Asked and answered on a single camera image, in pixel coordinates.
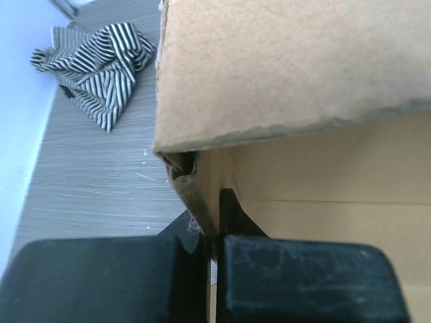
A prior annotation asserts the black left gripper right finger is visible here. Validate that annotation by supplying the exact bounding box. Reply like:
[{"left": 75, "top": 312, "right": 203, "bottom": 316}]
[{"left": 215, "top": 188, "right": 411, "bottom": 322}]

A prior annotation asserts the cardboard box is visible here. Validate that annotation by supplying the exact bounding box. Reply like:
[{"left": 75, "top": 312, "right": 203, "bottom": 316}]
[{"left": 153, "top": 1, "right": 430, "bottom": 322}]

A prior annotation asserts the black white striped cloth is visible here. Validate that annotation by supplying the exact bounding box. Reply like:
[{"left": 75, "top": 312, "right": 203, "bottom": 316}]
[{"left": 30, "top": 22, "right": 156, "bottom": 133}]

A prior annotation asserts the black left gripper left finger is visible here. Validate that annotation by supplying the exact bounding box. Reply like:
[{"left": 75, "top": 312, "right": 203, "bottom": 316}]
[{"left": 1, "top": 212, "right": 209, "bottom": 323}]

